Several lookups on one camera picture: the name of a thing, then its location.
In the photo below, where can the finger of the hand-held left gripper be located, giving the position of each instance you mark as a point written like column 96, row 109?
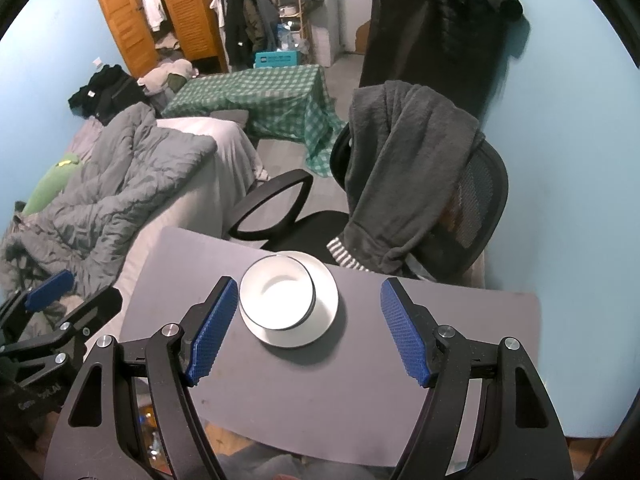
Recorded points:
column 97, row 307
column 50, row 285

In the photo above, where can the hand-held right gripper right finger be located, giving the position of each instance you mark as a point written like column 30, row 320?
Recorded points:
column 406, row 337

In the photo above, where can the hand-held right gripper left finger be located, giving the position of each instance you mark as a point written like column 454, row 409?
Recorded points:
column 212, row 332

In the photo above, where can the large white bowl black rim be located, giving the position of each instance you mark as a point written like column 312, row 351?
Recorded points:
column 250, row 310

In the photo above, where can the small white bowl black rim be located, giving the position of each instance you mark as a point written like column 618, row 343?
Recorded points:
column 282, row 290

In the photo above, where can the white plate black rim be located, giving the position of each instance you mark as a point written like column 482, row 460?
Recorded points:
column 325, row 310

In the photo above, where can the green plush pillow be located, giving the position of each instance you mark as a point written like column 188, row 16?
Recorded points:
column 50, row 182

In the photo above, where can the grey quilt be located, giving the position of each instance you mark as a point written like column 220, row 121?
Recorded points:
column 115, row 185

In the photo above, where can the black mesh office chair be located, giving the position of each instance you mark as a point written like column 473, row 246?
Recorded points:
column 285, row 225

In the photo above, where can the white bed sheet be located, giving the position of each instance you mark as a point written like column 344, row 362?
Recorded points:
column 225, row 160

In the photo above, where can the grey fleece robe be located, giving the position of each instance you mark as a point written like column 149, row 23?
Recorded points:
column 400, row 160

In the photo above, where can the black clothes pile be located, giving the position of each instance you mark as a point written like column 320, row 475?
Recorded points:
column 107, row 92

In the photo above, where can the grey cushion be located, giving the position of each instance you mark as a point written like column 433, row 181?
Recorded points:
column 229, row 116

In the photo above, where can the beige cloth bundle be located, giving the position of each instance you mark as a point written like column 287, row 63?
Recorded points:
column 165, row 74

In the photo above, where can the green checked tablecloth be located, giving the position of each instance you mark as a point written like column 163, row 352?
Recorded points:
column 270, row 95

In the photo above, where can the blue plastic crate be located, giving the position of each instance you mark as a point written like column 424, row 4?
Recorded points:
column 277, row 59

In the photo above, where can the wooden wardrobe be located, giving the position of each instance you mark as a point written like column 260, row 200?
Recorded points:
column 185, row 15

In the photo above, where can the black hanging coat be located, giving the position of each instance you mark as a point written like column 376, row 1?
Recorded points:
column 430, row 35

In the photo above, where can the dark hanging jackets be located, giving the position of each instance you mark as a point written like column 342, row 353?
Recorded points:
column 250, row 20

